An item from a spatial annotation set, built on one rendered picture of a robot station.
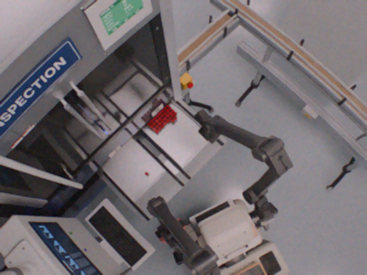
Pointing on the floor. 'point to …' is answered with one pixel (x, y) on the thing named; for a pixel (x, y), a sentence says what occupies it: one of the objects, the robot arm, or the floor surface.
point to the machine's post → (167, 20)
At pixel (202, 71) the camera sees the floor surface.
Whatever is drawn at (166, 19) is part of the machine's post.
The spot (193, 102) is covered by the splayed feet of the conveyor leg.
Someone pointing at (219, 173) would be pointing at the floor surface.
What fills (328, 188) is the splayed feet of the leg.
